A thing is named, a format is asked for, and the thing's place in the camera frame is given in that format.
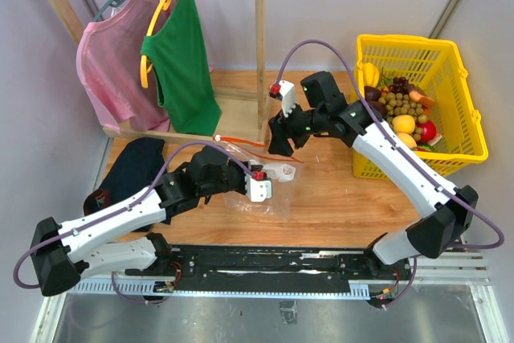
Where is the clear zip top bag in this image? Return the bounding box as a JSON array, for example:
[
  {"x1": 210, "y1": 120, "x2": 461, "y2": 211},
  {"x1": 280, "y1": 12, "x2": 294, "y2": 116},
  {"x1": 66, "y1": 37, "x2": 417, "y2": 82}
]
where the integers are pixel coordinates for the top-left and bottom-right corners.
[{"x1": 213, "y1": 134, "x2": 304, "y2": 220}]

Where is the green tank top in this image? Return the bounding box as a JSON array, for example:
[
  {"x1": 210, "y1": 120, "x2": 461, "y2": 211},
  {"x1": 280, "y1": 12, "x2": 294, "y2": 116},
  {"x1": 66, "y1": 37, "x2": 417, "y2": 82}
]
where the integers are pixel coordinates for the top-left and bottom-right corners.
[{"x1": 141, "y1": 0, "x2": 222, "y2": 137}]

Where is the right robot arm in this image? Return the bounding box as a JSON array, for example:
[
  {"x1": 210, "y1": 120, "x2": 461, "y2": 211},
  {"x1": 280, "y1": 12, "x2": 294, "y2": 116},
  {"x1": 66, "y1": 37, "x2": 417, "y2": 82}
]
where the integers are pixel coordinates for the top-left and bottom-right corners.
[{"x1": 268, "y1": 71, "x2": 478, "y2": 279}]

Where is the pink shirt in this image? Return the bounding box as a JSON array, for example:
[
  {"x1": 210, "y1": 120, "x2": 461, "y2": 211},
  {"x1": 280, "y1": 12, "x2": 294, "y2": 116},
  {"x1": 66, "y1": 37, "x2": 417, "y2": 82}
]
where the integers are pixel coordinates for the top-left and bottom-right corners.
[{"x1": 76, "y1": 0, "x2": 170, "y2": 133}]

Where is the red apple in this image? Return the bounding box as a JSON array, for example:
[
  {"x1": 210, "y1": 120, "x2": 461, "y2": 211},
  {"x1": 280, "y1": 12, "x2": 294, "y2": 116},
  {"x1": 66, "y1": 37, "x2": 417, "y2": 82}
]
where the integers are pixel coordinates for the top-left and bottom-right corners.
[{"x1": 417, "y1": 120, "x2": 437, "y2": 142}]

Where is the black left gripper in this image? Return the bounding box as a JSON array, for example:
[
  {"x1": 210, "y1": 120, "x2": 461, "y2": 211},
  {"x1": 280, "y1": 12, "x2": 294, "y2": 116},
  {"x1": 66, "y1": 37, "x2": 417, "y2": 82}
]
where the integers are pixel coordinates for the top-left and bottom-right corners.
[{"x1": 200, "y1": 159, "x2": 263, "y2": 198}]

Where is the lower yellow peach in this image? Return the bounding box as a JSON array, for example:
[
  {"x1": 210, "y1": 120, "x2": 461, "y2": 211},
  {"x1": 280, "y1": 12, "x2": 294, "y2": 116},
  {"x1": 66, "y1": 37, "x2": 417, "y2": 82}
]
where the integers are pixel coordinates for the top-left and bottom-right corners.
[{"x1": 397, "y1": 133, "x2": 417, "y2": 149}]

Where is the dark navy cloth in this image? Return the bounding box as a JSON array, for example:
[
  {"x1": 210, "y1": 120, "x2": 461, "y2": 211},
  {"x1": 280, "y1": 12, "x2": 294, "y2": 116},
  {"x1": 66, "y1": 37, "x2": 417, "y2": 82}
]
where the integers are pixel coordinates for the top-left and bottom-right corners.
[{"x1": 83, "y1": 137, "x2": 165, "y2": 216}]

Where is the brown longan bunch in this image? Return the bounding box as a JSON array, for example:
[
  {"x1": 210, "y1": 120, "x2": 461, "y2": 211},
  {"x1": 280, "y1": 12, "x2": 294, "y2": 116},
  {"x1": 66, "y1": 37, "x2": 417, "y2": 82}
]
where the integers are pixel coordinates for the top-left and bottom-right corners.
[{"x1": 378, "y1": 92, "x2": 425, "y2": 121}]

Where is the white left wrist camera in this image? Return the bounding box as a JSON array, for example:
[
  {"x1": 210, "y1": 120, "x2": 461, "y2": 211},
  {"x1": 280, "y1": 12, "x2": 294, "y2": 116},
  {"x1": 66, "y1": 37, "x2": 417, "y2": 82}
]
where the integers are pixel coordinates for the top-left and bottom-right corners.
[{"x1": 246, "y1": 171, "x2": 272, "y2": 202}]

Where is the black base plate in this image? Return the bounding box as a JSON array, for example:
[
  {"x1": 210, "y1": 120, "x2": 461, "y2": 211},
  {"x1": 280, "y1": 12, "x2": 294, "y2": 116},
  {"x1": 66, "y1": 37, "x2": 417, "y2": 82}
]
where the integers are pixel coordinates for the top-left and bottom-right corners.
[{"x1": 124, "y1": 244, "x2": 411, "y2": 296}]

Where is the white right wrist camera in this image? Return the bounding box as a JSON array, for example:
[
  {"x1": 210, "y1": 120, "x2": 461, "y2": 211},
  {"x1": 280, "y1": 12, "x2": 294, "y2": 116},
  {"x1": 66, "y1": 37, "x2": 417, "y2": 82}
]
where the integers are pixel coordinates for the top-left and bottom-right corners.
[{"x1": 269, "y1": 80, "x2": 296, "y2": 117}]

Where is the dark grape bunch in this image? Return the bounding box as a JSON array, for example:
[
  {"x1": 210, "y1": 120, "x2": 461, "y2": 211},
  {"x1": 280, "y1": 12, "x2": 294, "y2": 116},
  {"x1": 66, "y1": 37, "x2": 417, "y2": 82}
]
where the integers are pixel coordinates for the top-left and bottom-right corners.
[{"x1": 388, "y1": 77, "x2": 409, "y2": 95}]

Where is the yellow hanger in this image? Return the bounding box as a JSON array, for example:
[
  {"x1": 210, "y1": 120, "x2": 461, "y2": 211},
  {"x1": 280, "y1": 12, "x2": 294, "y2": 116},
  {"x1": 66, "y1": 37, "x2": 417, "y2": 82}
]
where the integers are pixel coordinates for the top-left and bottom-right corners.
[{"x1": 140, "y1": 0, "x2": 177, "y2": 89}]

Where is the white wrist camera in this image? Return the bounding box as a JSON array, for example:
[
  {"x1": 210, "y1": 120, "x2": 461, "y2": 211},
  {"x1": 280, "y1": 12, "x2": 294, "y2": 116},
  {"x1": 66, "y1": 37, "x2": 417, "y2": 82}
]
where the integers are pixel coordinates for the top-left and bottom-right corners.
[
  {"x1": 246, "y1": 171, "x2": 272, "y2": 202},
  {"x1": 269, "y1": 80, "x2": 296, "y2": 117}
]

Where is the yellow bell pepper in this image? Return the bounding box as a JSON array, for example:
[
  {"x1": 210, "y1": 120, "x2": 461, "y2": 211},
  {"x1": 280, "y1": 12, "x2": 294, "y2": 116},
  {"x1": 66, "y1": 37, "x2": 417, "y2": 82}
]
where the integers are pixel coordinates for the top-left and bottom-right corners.
[{"x1": 362, "y1": 63, "x2": 381, "y2": 88}]

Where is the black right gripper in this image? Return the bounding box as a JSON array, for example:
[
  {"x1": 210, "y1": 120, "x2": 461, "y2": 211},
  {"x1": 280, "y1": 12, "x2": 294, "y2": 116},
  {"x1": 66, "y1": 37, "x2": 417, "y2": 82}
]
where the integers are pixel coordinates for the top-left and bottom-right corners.
[{"x1": 267, "y1": 99, "x2": 326, "y2": 157}]

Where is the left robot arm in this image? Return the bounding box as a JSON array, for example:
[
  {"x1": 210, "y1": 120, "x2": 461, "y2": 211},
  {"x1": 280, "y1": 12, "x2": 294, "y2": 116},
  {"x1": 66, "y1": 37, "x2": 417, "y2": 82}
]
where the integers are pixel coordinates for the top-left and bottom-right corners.
[{"x1": 28, "y1": 141, "x2": 266, "y2": 296}]

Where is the aluminium rail frame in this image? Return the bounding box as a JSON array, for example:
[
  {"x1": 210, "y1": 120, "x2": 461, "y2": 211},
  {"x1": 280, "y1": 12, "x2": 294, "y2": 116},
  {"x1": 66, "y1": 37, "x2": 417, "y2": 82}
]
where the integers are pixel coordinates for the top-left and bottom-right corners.
[{"x1": 31, "y1": 233, "x2": 508, "y2": 342}]

